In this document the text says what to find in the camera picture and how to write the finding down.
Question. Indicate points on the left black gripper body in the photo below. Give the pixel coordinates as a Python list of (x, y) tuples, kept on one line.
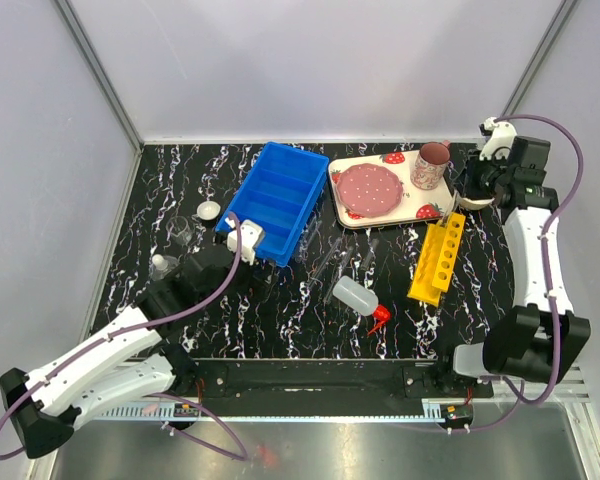
[(247, 282)]

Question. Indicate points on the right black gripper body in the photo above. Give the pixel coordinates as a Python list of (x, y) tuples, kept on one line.
[(482, 177)]

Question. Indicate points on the glass test tube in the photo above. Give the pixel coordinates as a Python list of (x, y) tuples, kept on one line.
[(307, 239), (341, 270), (369, 257), (317, 275), (446, 220)]

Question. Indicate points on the white wash bottle red cap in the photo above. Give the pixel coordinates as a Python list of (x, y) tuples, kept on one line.
[(362, 300)]

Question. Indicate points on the yellow test tube rack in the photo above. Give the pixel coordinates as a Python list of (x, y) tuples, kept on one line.
[(434, 269)]

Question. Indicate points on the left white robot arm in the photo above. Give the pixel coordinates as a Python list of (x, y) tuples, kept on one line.
[(131, 357)]

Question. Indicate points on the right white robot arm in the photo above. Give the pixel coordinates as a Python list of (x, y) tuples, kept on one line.
[(541, 336)]

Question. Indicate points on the white ceramic bowl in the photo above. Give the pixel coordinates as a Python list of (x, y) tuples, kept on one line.
[(470, 204)]

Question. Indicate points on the pink ghost print mug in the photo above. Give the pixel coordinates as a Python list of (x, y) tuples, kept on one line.
[(430, 165)]

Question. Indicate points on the small white dish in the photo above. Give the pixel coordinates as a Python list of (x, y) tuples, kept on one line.
[(208, 210)]

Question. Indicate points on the blue compartment bin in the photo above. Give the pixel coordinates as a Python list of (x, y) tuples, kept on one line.
[(279, 194)]

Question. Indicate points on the small glass beaker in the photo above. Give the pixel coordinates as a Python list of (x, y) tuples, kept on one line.
[(179, 230)]

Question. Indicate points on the glass flask with stopper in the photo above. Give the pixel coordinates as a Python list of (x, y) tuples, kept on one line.
[(162, 267)]

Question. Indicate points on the strawberry print tray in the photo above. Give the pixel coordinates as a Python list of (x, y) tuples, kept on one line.
[(417, 205)]

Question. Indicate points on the pink polka dot plate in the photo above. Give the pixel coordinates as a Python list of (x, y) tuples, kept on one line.
[(369, 190)]

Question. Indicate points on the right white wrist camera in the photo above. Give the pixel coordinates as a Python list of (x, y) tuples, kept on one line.
[(499, 137)]

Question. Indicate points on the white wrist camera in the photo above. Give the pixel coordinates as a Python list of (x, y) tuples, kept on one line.
[(499, 137), (246, 239)]

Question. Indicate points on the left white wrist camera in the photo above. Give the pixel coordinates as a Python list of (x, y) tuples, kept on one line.
[(246, 239)]

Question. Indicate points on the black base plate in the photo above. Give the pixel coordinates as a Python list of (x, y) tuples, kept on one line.
[(323, 388)]

